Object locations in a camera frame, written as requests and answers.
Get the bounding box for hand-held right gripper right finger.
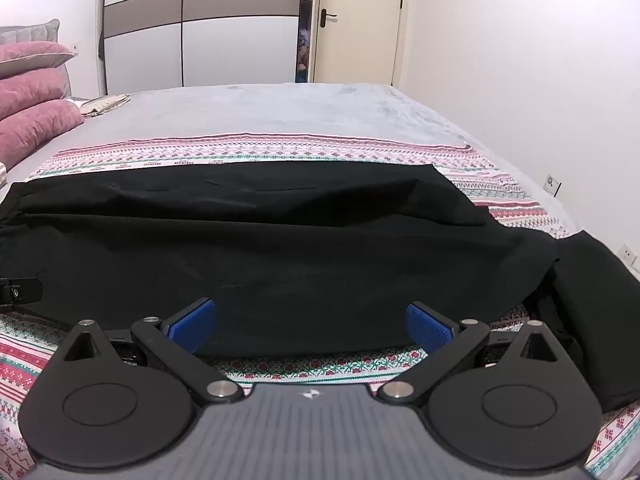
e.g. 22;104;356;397
377;301;574;405

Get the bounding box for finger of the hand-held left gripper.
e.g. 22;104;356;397
0;277;44;311

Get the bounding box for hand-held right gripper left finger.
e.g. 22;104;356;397
62;297;242;405

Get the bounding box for black pants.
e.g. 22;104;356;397
0;157;640;413

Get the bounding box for beige cloth pouch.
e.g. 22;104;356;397
75;93;132;120

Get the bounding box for patterned red green white blanket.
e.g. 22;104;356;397
0;132;640;480

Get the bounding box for pink pillow with grey edge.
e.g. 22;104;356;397
0;41;77;79

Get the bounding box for grey bed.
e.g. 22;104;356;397
0;81;640;311

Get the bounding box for white and brown wardrobe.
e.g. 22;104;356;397
95;0;304;98

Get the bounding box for cream door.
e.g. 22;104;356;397
309;0;413;88

